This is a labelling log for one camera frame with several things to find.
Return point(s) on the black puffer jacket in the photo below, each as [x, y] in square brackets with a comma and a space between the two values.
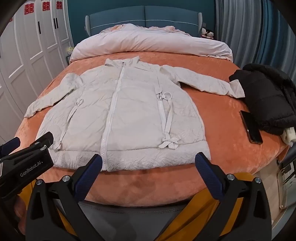
[266, 97]

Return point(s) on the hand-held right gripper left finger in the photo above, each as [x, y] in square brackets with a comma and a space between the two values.
[89, 176]

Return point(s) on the white quilted jacket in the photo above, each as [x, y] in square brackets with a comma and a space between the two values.
[138, 115]

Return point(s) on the clear plastic box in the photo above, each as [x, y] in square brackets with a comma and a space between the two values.
[286, 185]

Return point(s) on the plush toys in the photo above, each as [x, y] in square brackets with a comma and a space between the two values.
[207, 33]

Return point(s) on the black smartphone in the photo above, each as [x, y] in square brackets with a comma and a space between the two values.
[251, 127]

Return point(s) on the white fluffy cloth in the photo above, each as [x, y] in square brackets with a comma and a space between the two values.
[289, 136]

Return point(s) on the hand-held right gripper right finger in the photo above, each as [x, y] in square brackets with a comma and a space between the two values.
[208, 176]

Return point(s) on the white wardrobe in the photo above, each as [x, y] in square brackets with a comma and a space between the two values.
[23, 69]

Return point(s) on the small yellow object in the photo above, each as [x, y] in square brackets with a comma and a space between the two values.
[69, 49]

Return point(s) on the white duvet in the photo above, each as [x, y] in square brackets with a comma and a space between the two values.
[138, 41]

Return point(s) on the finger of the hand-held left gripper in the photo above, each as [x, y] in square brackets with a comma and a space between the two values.
[45, 139]
[10, 146]

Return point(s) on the blue padded headboard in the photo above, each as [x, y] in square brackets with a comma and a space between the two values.
[115, 18]

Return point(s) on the orange bed blanket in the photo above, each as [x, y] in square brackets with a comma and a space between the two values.
[219, 139]

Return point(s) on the pink ruffled pillow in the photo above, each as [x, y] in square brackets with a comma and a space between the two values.
[168, 29]
[115, 27]

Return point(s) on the grey blue curtain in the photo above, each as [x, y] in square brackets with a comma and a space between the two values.
[254, 34]

